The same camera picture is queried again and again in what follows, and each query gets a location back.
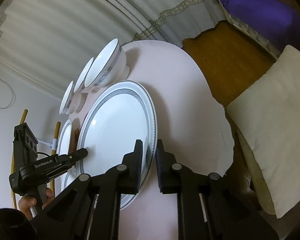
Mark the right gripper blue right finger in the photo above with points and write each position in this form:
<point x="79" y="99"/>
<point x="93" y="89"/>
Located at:
<point x="167" y="177"/>

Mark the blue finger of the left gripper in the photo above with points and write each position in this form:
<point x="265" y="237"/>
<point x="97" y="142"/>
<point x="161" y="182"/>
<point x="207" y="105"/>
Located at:
<point x="66" y="161"/>

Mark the round pink table mat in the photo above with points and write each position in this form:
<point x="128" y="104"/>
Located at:
<point x="191" y="124"/>

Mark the purple cloth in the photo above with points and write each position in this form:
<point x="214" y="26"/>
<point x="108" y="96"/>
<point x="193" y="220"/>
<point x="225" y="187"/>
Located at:
<point x="273" y="19"/>

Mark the white stand with wooden hoops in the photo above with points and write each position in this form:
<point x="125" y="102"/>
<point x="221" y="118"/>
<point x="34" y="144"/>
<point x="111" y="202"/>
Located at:
<point x="52" y="144"/>

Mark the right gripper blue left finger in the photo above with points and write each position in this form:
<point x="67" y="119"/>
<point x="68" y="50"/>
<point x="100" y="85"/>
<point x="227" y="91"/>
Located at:
<point x="130" y="178"/>

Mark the grey-rimmed white plate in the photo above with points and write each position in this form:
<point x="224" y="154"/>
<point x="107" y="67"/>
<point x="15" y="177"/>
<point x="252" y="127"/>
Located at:
<point x="68" y="178"/>
<point x="121" y="115"/>
<point x="64" y="138"/>

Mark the grey curtain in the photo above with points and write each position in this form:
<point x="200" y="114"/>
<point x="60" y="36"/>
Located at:
<point x="47" y="42"/>

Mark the person left hand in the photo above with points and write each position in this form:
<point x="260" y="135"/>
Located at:
<point x="26" y="202"/>

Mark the beige cushion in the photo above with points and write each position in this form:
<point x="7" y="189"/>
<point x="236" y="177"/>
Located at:
<point x="267" y="118"/>

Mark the white bowl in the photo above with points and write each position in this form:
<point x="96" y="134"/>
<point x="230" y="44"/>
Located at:
<point x="72" y="101"/>
<point x="109" y="67"/>
<point x="80" y="83"/>

